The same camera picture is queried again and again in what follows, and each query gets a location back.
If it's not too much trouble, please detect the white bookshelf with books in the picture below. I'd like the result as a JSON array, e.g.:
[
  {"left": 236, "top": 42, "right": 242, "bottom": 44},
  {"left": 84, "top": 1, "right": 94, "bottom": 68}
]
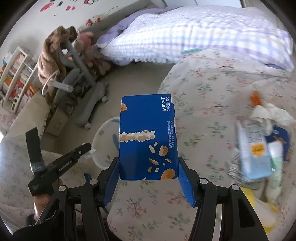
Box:
[{"left": 1, "top": 47, "right": 37, "bottom": 114}]

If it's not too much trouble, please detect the blue almond biscuit box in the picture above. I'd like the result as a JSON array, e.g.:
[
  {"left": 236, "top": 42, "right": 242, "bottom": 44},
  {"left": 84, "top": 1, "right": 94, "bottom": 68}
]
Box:
[{"left": 118, "top": 94, "right": 179, "bottom": 181}]

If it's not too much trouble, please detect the cardboard box on floor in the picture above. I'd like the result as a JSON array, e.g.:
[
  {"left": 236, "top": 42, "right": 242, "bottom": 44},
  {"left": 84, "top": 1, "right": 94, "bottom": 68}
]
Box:
[{"left": 46, "top": 108, "right": 68, "bottom": 137}]

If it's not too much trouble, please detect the pink plush toy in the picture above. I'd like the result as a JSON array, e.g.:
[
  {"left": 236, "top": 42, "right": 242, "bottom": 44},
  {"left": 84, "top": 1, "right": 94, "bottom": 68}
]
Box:
[{"left": 74, "top": 32, "right": 94, "bottom": 54}]

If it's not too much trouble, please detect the dark blue flat packet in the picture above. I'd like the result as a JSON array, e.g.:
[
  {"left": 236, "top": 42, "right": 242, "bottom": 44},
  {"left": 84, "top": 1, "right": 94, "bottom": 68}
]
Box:
[{"left": 265, "top": 126, "right": 291, "bottom": 162}]

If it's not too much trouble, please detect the yellow snack bag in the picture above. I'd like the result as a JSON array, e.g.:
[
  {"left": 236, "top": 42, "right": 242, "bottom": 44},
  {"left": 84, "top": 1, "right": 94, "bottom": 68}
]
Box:
[{"left": 240, "top": 187, "right": 280, "bottom": 234}]

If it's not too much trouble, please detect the white plastic trash bin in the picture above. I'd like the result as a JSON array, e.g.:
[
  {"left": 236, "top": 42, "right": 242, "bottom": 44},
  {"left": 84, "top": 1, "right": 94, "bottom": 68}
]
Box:
[{"left": 92, "top": 116, "right": 120, "bottom": 170}]

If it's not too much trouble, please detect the brown plush toy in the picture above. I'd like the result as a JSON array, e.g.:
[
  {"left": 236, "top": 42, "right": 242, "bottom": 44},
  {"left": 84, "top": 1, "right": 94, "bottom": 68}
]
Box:
[{"left": 84, "top": 49, "right": 111, "bottom": 75}]

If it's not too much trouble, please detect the brown fluffy blanket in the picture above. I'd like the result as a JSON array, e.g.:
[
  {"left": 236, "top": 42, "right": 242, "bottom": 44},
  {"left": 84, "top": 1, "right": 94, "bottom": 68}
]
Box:
[{"left": 37, "top": 26, "right": 81, "bottom": 106}]

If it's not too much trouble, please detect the white tissue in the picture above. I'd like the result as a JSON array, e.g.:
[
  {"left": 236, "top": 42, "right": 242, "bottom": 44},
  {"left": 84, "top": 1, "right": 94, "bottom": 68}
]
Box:
[{"left": 249, "top": 103, "right": 295, "bottom": 136}]

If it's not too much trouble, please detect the person's left hand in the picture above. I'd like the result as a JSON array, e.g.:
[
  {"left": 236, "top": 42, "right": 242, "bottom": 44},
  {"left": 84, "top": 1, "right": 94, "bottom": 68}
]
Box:
[{"left": 33, "top": 194, "right": 51, "bottom": 221}]

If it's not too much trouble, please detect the grey study chair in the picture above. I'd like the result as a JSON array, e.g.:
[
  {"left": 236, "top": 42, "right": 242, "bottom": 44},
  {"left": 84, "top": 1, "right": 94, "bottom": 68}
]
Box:
[{"left": 42, "top": 39, "right": 108, "bottom": 130}]

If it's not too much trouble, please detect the white green bottle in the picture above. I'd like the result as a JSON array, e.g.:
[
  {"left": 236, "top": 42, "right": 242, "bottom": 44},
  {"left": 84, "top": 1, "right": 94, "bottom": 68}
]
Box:
[{"left": 265, "top": 141, "right": 283, "bottom": 204}]

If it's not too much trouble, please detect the orange wrapper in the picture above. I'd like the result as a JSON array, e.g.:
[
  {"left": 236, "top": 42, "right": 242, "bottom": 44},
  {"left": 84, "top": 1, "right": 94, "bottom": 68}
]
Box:
[{"left": 250, "top": 91, "right": 262, "bottom": 107}]

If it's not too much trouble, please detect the cream fringed blanket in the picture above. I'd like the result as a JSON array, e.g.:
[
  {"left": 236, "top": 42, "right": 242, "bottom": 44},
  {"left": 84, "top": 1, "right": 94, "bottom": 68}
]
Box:
[{"left": 6, "top": 92, "right": 50, "bottom": 138}]

